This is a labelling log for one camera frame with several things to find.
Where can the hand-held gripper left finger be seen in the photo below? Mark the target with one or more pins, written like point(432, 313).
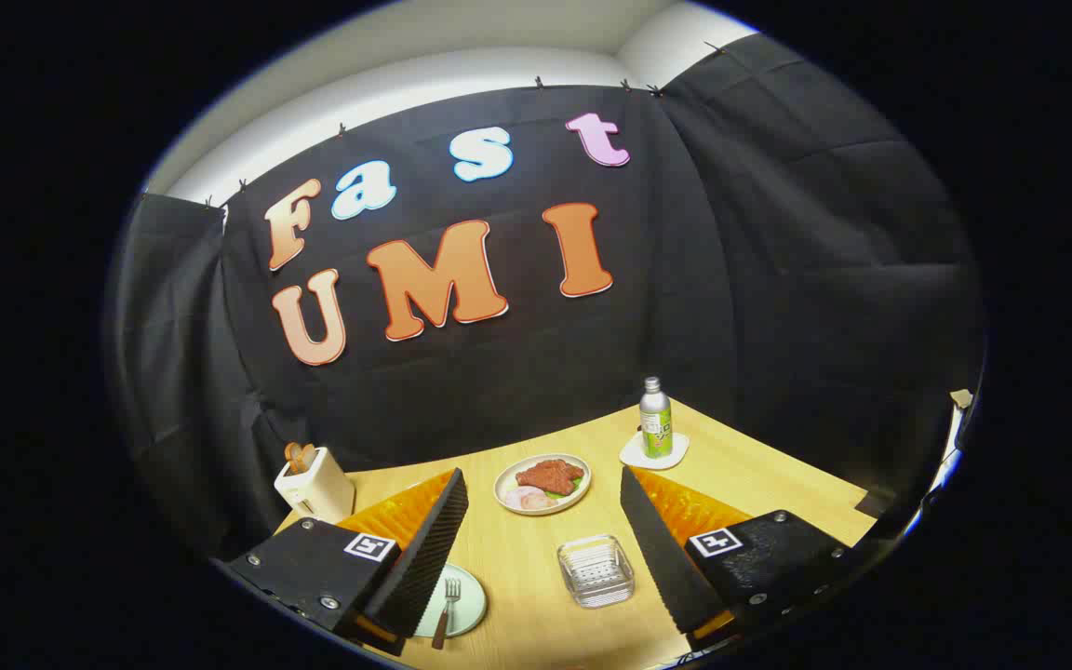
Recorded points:
point(424, 549)

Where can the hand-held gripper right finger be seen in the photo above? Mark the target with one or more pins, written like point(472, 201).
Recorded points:
point(662, 549)

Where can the perforated metal basket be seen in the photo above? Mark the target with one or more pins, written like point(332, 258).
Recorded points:
point(596, 572)

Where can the light blue plate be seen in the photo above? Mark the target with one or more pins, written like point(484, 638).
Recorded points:
point(469, 605)

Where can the small white square dish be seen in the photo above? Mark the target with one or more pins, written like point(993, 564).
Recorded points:
point(634, 454)

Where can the pale pink ham slice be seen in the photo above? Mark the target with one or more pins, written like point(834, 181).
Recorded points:
point(517, 499)

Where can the green lettuce leaf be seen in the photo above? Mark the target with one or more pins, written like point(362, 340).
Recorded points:
point(571, 487)

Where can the white round food plate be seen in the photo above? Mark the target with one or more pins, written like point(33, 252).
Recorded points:
point(575, 465)

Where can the white toaster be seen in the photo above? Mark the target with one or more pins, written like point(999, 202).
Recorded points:
point(317, 489)

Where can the silver bottle with green label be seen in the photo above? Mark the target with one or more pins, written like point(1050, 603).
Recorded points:
point(655, 423)

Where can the pink red sausage slice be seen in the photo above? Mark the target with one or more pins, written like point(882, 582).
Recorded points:
point(543, 503)

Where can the brown meat steak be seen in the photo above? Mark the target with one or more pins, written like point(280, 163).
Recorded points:
point(547, 475)

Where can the brown toast slices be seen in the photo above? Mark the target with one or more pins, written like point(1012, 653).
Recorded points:
point(299, 456)

